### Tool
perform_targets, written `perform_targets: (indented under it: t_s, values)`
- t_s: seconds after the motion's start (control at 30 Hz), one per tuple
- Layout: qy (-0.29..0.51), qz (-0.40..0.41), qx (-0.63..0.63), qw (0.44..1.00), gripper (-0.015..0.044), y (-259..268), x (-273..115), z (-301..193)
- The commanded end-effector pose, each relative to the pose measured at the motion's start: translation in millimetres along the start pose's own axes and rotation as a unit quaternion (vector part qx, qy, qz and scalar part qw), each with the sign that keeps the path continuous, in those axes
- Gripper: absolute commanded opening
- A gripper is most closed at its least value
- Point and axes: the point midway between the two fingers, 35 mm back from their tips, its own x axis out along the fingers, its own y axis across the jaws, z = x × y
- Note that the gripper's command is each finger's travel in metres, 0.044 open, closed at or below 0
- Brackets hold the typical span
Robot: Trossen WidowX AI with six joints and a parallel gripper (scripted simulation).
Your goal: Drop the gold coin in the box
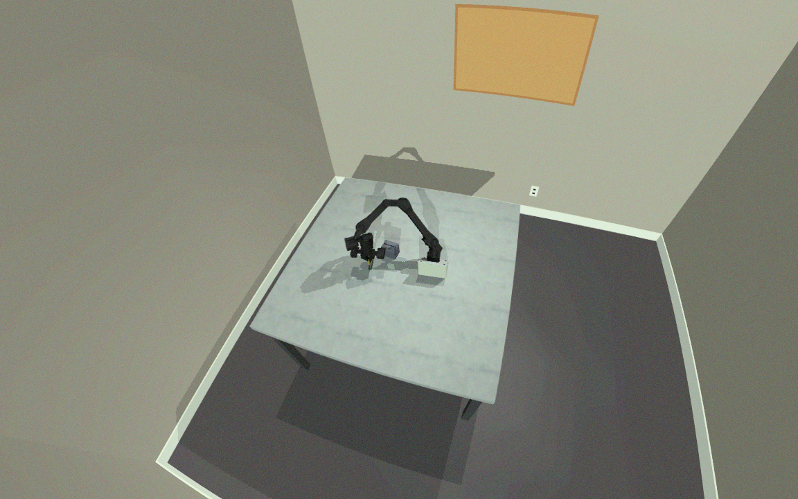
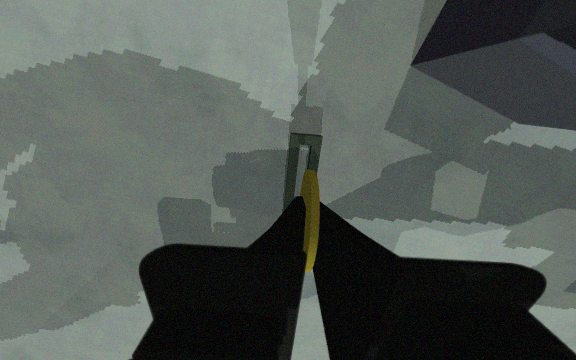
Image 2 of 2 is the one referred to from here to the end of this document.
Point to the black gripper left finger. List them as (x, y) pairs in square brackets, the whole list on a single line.
[(265, 277)]

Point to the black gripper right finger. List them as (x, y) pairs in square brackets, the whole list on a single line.
[(363, 288)]

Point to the dark green rectangular frame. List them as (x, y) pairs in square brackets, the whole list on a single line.
[(297, 139)]

